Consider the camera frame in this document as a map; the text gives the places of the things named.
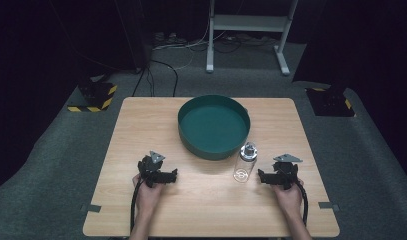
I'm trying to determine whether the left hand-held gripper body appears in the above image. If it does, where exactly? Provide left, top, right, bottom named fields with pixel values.
left=137, top=150, right=167, bottom=189

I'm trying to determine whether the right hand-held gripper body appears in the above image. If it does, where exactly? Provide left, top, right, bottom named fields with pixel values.
left=272, top=153, right=304, bottom=191

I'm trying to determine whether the person's left hand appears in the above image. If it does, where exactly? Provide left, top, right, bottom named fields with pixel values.
left=131, top=173, right=166, bottom=218

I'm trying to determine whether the person's right hand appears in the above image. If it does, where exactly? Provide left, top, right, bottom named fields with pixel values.
left=271, top=178, right=306, bottom=218

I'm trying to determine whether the clear plastic bottle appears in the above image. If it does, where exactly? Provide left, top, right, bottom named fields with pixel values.
left=232, top=141, right=259, bottom=184

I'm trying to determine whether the grey tape strip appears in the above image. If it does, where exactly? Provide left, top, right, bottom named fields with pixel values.
left=317, top=201, right=341, bottom=213
left=79, top=203, right=102, bottom=214

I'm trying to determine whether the round green basin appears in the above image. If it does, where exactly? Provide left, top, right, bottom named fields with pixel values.
left=177, top=94, right=252, bottom=161

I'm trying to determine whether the black base with hazard stripes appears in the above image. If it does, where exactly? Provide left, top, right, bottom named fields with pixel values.
left=67, top=77, right=119, bottom=114
left=304, top=86, right=357, bottom=118

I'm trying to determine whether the white metal stand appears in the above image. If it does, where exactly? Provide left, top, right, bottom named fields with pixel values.
left=205, top=0, right=299, bottom=76

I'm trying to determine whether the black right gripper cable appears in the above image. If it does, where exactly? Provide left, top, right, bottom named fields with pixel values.
left=295, top=181, right=310, bottom=227

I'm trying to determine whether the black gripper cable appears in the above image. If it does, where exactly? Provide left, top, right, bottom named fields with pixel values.
left=295, top=181, right=310, bottom=227
left=129, top=178, right=145, bottom=234

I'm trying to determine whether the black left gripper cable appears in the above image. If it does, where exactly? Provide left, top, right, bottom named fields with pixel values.
left=129, top=178, right=145, bottom=234

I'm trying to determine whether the black floor cable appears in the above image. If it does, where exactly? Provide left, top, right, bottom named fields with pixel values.
left=150, top=59, right=180, bottom=98
left=131, top=65, right=156, bottom=98

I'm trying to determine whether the white floor cable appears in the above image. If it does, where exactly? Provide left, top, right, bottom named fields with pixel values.
left=152, top=18, right=227, bottom=72

